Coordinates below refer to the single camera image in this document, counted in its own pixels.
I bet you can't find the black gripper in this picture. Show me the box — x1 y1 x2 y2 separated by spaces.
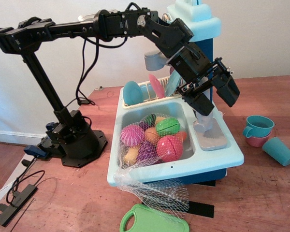
166 42 240 116

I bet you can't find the grey toy faucet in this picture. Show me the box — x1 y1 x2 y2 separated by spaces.
145 50 227 151

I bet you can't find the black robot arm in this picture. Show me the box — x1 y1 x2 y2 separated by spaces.
0 7 240 168

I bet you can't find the light blue toy plate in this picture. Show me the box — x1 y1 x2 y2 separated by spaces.
165 71 181 97

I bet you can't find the teal toy mug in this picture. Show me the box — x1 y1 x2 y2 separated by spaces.
242 115 275 138

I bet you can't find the green toy fruit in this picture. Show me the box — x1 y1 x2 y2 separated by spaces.
155 117 180 136

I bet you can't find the pink toy plate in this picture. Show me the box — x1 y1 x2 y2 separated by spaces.
148 74 165 99

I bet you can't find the cream dish rack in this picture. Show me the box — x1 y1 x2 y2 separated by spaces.
121 76 180 109

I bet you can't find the pink toy cup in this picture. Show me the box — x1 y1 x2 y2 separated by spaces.
246 132 271 147

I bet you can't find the pink red toy fruit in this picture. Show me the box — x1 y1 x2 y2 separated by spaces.
157 135 183 162

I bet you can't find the light blue toy sink unit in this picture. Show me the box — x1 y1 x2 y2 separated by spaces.
106 0 245 187

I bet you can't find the white mesh net bag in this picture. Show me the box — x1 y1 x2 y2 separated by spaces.
114 114 189 218

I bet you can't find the teal toy plate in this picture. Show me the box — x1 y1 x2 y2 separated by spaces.
123 81 144 105

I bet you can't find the teal toy tumbler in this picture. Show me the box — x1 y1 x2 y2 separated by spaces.
262 137 290 166

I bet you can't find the magenta toy onion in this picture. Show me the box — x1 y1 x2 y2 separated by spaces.
120 124 145 147

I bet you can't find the toy dish brush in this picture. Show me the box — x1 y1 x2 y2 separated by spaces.
162 13 172 24

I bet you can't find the black velcro strip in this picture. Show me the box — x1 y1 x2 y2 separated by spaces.
188 201 215 218

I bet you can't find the green toy cutting board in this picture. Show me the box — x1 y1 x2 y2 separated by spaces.
119 204 190 232

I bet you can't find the black usb hub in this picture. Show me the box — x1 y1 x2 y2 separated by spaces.
0 184 38 227

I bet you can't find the black hanging cable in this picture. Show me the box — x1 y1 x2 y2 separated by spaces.
75 38 100 106

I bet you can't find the silver depth camera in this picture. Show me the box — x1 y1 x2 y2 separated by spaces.
77 10 117 22

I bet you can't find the blue cable connector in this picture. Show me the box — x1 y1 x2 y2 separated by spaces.
24 145 48 159

